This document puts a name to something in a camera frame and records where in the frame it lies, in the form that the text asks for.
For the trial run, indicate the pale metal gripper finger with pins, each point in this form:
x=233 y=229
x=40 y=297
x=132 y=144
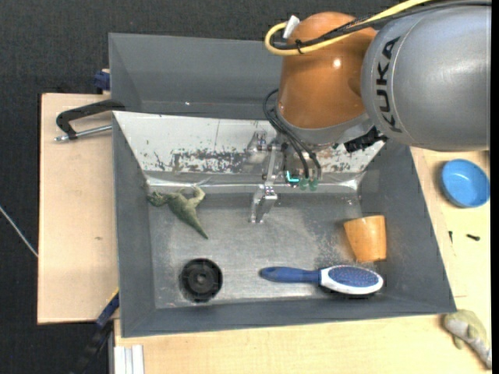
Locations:
x=255 y=208
x=268 y=204

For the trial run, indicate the grey metal bin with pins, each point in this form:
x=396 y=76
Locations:
x=249 y=248

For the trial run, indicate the green toy dinosaur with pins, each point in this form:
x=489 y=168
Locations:
x=183 y=207

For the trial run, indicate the black round disc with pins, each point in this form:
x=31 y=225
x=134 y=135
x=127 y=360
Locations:
x=200 y=280

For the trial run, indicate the orange cup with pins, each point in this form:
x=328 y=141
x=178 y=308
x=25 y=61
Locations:
x=367 y=238

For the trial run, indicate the blue and white brush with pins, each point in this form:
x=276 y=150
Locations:
x=343 y=279

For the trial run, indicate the pale wood board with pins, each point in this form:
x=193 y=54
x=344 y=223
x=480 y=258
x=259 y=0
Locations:
x=74 y=216

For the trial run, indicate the blue bowl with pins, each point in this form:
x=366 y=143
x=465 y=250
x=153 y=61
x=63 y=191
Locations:
x=466 y=183

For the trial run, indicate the small black screw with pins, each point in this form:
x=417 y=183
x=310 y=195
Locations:
x=473 y=237

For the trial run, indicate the pale yellow-grey glove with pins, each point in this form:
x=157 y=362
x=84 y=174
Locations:
x=469 y=331

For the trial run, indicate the black cylinder on white bracket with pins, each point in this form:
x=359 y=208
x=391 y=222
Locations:
x=364 y=140

